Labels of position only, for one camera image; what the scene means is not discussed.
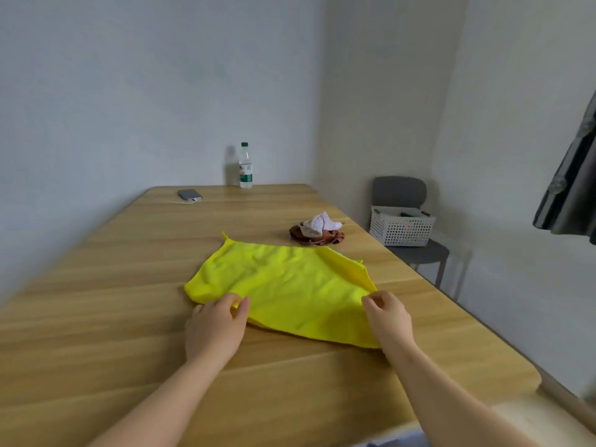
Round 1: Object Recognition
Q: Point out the person's right hand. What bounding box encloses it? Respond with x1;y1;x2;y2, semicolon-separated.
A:
361;290;417;359

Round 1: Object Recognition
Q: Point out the person's left hand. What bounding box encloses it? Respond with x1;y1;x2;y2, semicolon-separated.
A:
184;292;252;366

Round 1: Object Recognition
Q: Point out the yellow cloth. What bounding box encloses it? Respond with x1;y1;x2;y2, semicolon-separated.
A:
183;231;382;350

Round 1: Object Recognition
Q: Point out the white plastic basket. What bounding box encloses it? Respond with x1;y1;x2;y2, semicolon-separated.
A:
369;205;437;248

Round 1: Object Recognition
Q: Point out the lilac dotted white cloth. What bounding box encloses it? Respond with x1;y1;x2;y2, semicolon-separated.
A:
300;210;343;239

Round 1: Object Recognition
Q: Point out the person's right forearm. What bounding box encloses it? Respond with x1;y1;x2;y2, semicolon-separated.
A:
384;341;543;447

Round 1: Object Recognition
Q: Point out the person's left forearm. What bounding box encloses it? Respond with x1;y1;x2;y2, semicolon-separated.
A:
88;353;229;447

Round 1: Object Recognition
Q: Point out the wooden table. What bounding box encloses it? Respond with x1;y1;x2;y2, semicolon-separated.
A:
0;183;543;447

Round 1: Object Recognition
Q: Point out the grey chair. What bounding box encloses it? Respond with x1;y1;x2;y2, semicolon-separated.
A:
371;176;451;289

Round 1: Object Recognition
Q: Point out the clear green-label water bottle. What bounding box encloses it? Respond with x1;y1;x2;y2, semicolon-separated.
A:
238;142;254;189

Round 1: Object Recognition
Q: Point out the dark grey curtain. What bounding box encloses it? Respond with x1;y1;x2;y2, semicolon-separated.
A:
532;90;596;246

